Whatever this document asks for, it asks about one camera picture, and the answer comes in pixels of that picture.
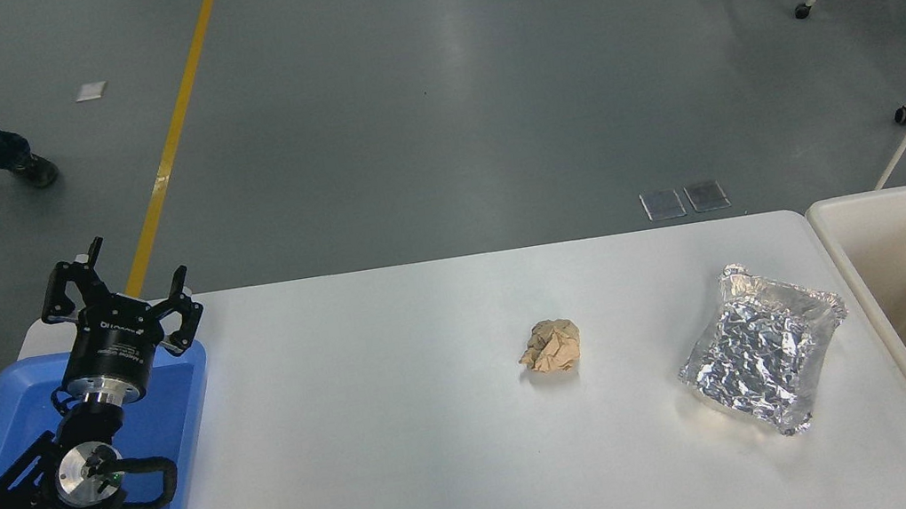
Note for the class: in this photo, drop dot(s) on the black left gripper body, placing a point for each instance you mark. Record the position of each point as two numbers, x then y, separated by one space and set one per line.
112 346

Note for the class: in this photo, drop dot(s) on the silver foil tray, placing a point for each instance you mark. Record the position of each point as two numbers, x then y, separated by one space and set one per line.
760 352

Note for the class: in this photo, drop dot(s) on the metal floor plate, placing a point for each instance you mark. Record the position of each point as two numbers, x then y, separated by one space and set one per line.
663 204
707 196

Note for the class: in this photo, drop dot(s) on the crumpled tan paper ball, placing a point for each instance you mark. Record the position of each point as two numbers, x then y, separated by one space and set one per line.
552 347

